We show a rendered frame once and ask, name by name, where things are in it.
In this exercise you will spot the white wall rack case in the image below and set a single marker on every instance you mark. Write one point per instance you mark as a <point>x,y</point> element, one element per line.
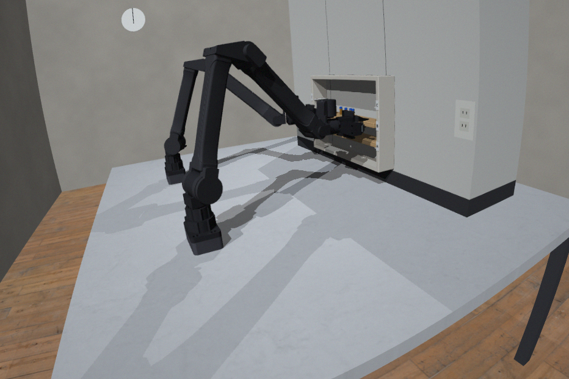
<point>385,116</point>

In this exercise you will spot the light wooden shelf board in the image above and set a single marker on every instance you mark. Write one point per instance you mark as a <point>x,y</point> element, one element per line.
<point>366,139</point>
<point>369,123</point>

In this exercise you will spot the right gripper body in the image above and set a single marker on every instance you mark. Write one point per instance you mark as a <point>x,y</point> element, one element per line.
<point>355,119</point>

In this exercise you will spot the light grey wall panel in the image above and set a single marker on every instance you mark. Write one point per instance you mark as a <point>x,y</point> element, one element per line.
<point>460,74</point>

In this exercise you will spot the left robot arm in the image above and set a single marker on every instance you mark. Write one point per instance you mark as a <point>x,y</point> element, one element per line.
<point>177,142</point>

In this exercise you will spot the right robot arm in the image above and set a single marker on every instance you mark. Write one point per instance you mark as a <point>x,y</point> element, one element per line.
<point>201,182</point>

